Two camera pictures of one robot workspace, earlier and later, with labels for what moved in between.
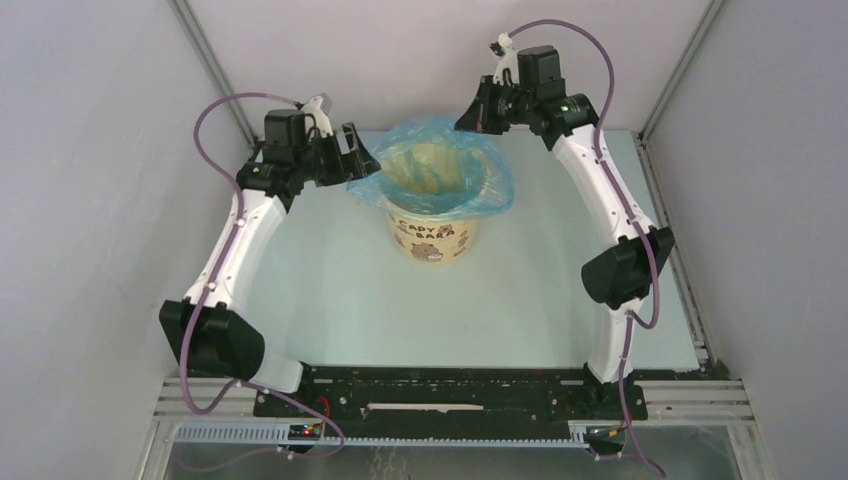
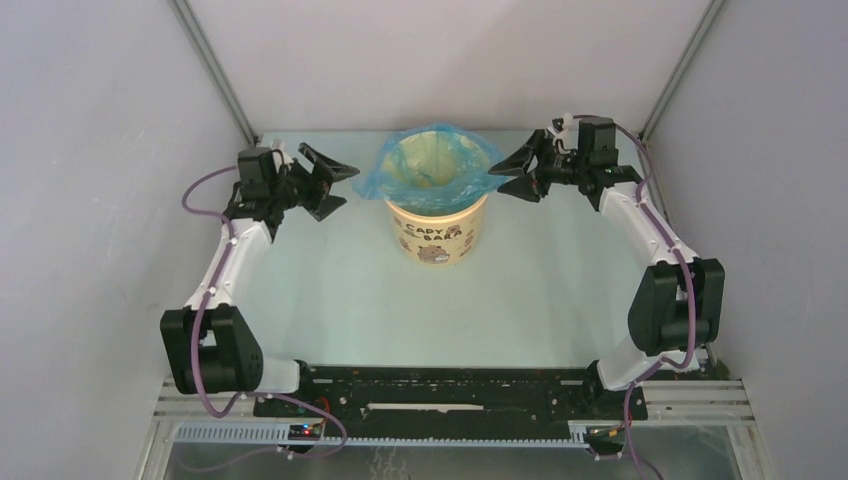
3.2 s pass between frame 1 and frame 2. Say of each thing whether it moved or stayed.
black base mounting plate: stayed
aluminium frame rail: stayed
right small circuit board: stayed
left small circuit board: stayed
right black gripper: moved
